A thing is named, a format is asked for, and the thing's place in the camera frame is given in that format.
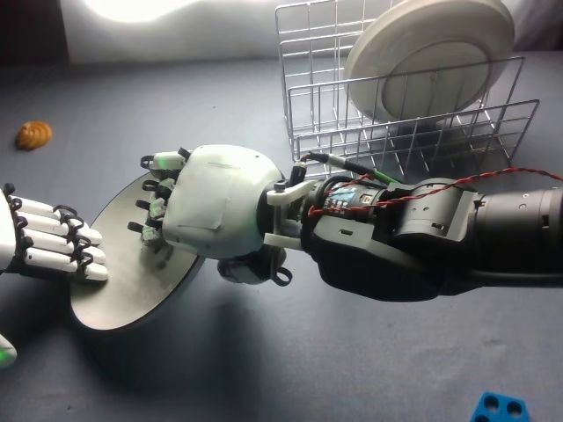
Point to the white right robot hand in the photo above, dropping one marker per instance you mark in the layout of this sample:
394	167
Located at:
220	202

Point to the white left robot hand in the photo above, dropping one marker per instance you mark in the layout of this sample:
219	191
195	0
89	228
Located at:
48	237

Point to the white plate with dark rim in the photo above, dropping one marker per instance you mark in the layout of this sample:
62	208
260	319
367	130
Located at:
440	44
114	290

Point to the orange swirl toy bread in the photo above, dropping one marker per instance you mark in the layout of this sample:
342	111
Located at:
35	136

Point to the white backdrop cloth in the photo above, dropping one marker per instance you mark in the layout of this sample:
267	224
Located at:
198	39

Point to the grey table cloth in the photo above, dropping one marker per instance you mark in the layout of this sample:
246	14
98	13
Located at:
308	351

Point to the blue block with round holes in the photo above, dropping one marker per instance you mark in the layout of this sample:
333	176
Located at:
477	415

